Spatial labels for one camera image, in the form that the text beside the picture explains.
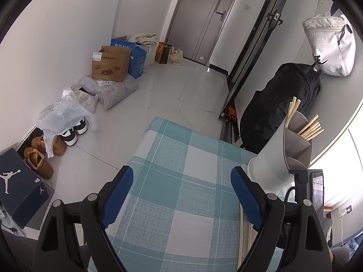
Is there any yellow red shopping bag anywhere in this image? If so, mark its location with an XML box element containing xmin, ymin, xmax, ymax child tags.
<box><xmin>155</xmin><ymin>42</ymin><xmax>172</xmax><ymax>64</ymax></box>

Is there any beige tote bag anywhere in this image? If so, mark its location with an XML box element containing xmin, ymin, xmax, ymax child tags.
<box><xmin>169</xmin><ymin>47</ymin><xmax>183</xmax><ymax>66</ymax></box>

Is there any black white sneaker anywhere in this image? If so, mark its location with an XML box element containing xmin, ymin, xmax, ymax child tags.
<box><xmin>60</xmin><ymin>128</ymin><xmax>78</xmax><ymax>146</ymax></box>
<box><xmin>73</xmin><ymin>118</ymin><xmax>87</xmax><ymax>135</ymax></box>

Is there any black backpack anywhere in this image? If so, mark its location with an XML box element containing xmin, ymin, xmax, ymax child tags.
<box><xmin>239</xmin><ymin>63</ymin><xmax>321</xmax><ymax>154</ymax></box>

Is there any brown shoe far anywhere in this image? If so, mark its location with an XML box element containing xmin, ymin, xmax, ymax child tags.
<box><xmin>31</xmin><ymin>136</ymin><xmax>67</xmax><ymax>156</ymax></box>

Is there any brown shoe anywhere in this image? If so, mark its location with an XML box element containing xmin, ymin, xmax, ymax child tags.
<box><xmin>23</xmin><ymin>147</ymin><xmax>54</xmax><ymax>179</ymax></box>
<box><xmin>31</xmin><ymin>136</ymin><xmax>67</xmax><ymax>156</ymax></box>

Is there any white grey utensil holder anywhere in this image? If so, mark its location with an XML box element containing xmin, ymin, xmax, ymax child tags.
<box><xmin>247</xmin><ymin>112</ymin><xmax>313</xmax><ymax>194</ymax></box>

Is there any grey door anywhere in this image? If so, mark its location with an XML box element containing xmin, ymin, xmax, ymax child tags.
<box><xmin>161</xmin><ymin>0</ymin><xmax>236</xmax><ymax>66</ymax></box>

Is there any white plastic bag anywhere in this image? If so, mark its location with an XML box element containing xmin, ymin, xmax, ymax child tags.
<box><xmin>36</xmin><ymin>87</ymin><xmax>98</xmax><ymax>158</ymax></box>

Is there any black metal door frame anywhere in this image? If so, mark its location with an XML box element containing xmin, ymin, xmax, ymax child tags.
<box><xmin>219</xmin><ymin>0</ymin><xmax>287</xmax><ymax>143</ymax></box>

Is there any brown shoe near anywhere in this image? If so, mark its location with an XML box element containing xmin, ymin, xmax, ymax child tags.
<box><xmin>23</xmin><ymin>147</ymin><xmax>54</xmax><ymax>179</ymax></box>

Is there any white hanging bag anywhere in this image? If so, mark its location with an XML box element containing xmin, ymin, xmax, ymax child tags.
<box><xmin>302</xmin><ymin>10</ymin><xmax>356</xmax><ymax>77</ymax></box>

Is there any blue cardboard box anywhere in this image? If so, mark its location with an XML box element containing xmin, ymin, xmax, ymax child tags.
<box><xmin>111</xmin><ymin>37</ymin><xmax>146</xmax><ymax>79</ymax></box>

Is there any black white sneaker right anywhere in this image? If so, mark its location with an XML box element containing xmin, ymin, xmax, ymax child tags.
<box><xmin>73</xmin><ymin>118</ymin><xmax>87</xmax><ymax>135</ymax></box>

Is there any wall power socket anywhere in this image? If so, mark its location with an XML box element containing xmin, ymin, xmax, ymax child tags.
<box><xmin>338</xmin><ymin>205</ymin><xmax>353</xmax><ymax>217</ymax></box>

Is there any teal plaid tablecloth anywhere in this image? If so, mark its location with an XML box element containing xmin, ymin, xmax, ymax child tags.
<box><xmin>107</xmin><ymin>117</ymin><xmax>253</xmax><ymax>271</ymax></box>

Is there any grey plastic parcel bag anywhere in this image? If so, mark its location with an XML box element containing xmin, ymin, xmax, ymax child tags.
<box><xmin>78</xmin><ymin>74</ymin><xmax>138</xmax><ymax>110</ymax></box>

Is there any beige cloth bag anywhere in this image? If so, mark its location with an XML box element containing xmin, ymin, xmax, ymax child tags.
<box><xmin>129</xmin><ymin>33</ymin><xmax>158</xmax><ymax>45</ymax></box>

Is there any brown cardboard box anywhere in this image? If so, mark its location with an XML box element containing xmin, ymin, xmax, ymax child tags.
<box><xmin>91</xmin><ymin>46</ymin><xmax>131</xmax><ymax>82</ymax></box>

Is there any black white sneaker left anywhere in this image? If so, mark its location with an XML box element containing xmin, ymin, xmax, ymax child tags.
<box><xmin>60</xmin><ymin>128</ymin><xmax>78</xmax><ymax>146</ymax></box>

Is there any navy jordan shoe box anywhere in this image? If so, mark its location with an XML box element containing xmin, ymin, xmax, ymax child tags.
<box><xmin>0</xmin><ymin>149</ymin><xmax>49</xmax><ymax>228</ymax></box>

